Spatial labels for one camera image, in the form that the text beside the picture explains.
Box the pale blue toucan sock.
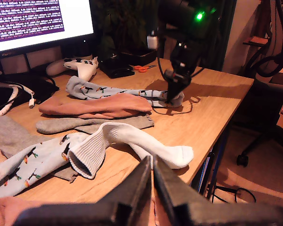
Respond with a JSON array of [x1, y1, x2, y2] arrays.
[[0, 131, 90, 198], [65, 75, 185, 108]]

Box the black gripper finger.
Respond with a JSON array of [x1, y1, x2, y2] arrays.
[[172, 80, 191, 104], [166, 79, 179, 105], [153, 155, 209, 226], [96, 155, 154, 226]]

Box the black table leg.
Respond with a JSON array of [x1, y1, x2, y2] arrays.
[[197, 122, 232, 198]]

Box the green leafy houseplant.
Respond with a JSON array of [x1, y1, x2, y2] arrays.
[[96, 0, 161, 55]]

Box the white screen monitor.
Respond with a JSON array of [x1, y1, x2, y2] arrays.
[[0, 0, 97, 71]]

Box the black office chair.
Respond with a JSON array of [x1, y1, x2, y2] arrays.
[[233, 0, 283, 168]]

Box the white ribbed sock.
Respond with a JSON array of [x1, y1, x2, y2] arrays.
[[68, 121, 194, 180]]

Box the white braided cable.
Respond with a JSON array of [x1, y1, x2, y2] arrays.
[[0, 82, 36, 121]]

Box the thin black cable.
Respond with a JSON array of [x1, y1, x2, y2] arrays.
[[152, 95, 201, 116]]

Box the black fabric pouch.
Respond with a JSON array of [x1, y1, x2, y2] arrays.
[[0, 73, 60, 113]]

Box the white computer mouse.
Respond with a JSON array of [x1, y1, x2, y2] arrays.
[[46, 60, 69, 76]]

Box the salmon pink ankle sock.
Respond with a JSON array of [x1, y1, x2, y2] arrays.
[[0, 196, 161, 226], [38, 93, 153, 120]]

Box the grey frilled cuff sock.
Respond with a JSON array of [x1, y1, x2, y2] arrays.
[[0, 115, 79, 184], [35, 114, 155, 135]]

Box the black plant pot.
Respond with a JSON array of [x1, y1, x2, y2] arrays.
[[119, 48, 158, 67]]

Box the orange handled scissors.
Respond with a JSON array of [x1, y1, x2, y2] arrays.
[[133, 65, 158, 73]]

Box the wooden shelf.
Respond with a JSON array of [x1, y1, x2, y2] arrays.
[[242, 35, 269, 48]]

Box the white gripper camera box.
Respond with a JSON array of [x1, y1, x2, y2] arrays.
[[147, 35, 158, 49]]

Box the black leather case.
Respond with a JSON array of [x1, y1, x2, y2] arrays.
[[99, 56, 135, 79]]

